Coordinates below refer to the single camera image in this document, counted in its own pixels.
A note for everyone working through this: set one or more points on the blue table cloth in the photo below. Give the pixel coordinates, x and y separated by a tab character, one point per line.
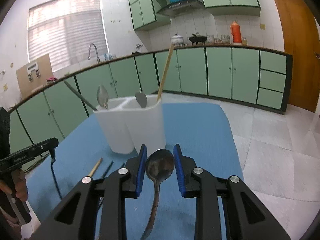
200	135

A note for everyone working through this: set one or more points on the black wok with lid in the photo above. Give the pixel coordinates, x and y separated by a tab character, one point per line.
197	39

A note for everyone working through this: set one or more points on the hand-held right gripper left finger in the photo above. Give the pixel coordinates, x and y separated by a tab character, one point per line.
141	170

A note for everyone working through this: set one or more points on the large silver spoon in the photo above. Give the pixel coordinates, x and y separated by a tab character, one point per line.
102	96

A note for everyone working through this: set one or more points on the white window blinds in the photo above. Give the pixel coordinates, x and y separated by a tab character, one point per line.
62	30

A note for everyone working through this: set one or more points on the group of glass jars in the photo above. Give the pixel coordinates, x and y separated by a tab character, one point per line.
218	39

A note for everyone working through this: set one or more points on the light wooden chopstick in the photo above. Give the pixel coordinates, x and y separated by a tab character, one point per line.
165	72
96	166

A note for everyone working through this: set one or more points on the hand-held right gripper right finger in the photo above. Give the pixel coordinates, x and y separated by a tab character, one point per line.
178	170

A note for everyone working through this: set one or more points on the grey metal chopstick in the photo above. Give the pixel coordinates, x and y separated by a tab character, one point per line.
80	96

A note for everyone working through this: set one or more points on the brown cardboard box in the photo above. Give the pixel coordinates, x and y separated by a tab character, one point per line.
25	85

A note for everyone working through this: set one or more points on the small amber jar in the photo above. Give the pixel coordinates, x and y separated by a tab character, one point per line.
244	41

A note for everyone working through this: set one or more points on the white cooking pot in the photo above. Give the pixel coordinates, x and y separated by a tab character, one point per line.
177	39

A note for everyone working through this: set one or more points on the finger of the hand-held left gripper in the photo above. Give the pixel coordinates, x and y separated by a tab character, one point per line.
47	143

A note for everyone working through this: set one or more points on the orange thermos flask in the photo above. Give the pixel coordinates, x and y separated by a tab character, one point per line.
235	33

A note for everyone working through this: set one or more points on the black range hood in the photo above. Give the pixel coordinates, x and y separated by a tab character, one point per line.
180	6

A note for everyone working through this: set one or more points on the green lower kitchen cabinets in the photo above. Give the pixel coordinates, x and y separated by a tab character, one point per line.
220	72

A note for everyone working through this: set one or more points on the chrome kitchen faucet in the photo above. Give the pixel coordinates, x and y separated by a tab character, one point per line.
97	55

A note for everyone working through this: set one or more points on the white two-compartment utensil holder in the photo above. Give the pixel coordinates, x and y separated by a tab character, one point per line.
145	127

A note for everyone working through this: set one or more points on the person's left hand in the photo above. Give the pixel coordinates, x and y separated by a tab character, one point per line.
21	190

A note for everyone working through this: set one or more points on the dark blue chopstick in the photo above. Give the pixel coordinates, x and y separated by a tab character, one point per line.
108	168

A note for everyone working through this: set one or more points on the red cloth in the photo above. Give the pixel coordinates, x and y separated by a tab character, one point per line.
51	79

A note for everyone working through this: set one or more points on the small silver spoon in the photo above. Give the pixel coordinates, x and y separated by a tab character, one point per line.
141	100

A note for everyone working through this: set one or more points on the brown wooden door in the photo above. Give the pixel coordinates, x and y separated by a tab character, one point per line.
295	42

